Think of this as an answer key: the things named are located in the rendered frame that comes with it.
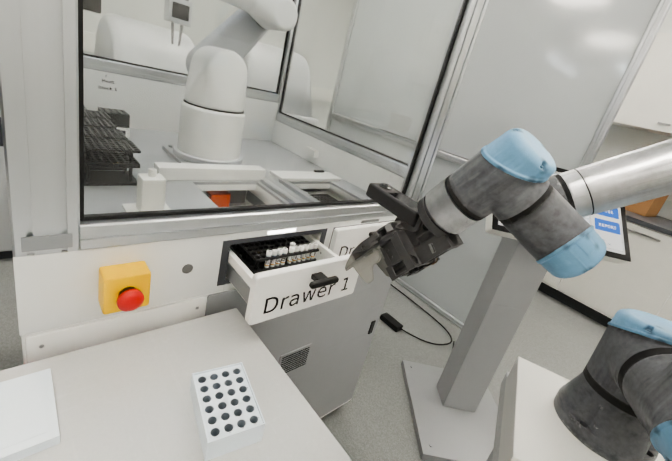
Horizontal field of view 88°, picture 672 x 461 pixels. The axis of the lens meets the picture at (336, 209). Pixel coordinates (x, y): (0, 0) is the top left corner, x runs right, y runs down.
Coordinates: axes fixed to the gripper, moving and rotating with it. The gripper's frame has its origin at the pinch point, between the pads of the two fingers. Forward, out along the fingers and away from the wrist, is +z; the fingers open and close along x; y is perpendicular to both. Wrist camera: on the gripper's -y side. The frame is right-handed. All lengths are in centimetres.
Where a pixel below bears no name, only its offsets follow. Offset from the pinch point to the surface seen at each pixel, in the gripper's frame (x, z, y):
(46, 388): -44, 26, 0
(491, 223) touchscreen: 74, 5, -3
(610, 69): 167, -46, -49
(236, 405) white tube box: -22.8, 14.6, 13.7
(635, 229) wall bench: 293, 7, 24
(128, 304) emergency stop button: -33.4, 19.2, -7.5
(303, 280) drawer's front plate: -3.0, 13.4, -2.5
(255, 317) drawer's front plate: -13.1, 18.5, 0.8
